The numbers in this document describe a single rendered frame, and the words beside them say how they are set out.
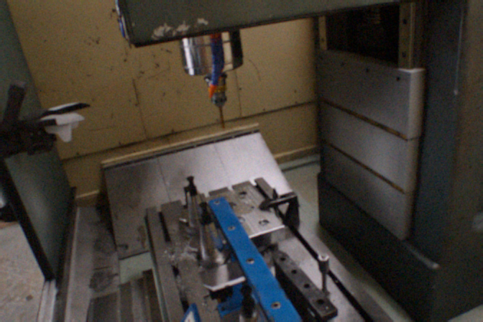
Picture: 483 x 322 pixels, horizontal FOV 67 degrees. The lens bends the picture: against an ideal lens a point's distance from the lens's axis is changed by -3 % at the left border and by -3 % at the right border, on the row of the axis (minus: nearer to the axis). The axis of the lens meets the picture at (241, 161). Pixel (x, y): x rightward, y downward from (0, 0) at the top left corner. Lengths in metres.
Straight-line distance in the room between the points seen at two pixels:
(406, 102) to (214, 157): 1.28
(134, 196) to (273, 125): 0.89
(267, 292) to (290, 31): 1.75
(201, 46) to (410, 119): 0.55
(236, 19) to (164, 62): 1.36
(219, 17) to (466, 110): 0.61
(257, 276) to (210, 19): 0.43
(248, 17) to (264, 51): 1.46
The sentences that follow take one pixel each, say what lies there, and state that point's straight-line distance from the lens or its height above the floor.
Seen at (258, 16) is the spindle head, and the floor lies 1.60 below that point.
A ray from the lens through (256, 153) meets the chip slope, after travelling 2.11.
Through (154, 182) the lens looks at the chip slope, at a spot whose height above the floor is 0.78.
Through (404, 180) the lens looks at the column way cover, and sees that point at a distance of 1.13.
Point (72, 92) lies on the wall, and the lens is 2.03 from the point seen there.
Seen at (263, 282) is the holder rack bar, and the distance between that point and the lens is 0.63.
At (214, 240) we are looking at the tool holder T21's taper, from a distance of 0.67.
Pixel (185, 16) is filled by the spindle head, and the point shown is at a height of 1.62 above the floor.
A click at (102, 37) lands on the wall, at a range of 1.98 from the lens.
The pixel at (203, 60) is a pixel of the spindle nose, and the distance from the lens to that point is 0.94.
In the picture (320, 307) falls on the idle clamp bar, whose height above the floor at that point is 0.96.
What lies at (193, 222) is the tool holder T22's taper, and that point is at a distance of 0.78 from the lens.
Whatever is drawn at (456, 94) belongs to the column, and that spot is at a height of 1.37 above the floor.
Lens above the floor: 1.66
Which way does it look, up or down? 25 degrees down
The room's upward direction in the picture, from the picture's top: 8 degrees counter-clockwise
